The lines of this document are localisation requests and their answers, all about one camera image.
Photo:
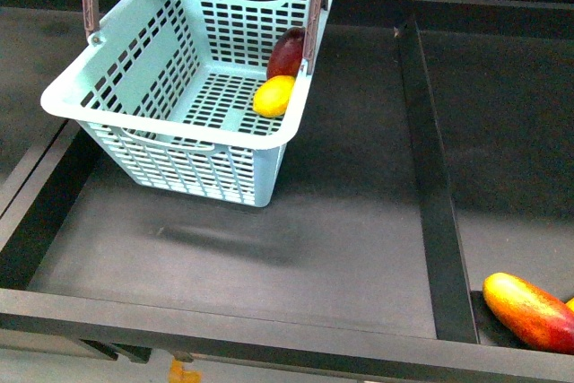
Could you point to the yellow lemon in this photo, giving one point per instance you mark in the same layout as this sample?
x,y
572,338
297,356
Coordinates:
x,y
272,98

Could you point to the dark red mango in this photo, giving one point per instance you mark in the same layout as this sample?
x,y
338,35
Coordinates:
x,y
287,54

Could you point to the light blue plastic basket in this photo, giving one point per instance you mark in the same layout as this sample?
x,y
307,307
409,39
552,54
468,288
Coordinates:
x,y
165,87

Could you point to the red yellow mango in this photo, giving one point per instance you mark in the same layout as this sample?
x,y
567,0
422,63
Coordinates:
x,y
533,315

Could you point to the dark wooden produce stand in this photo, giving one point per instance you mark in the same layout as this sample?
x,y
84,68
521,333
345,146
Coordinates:
x,y
436,148

